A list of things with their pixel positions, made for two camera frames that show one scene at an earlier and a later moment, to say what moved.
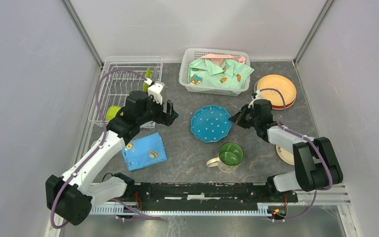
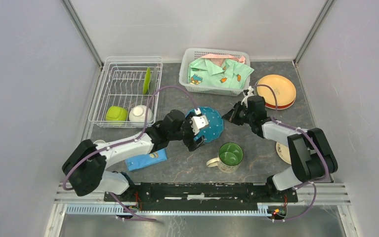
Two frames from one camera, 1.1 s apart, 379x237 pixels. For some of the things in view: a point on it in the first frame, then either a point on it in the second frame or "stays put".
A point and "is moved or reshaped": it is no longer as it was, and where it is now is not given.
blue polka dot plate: [210, 123] is moved or reshaped
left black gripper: [167, 118] → [190, 142]
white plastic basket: [189, 54] stays put
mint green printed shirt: [204, 72] stays put
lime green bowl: [111, 112] stays put
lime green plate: [146, 86] stays put
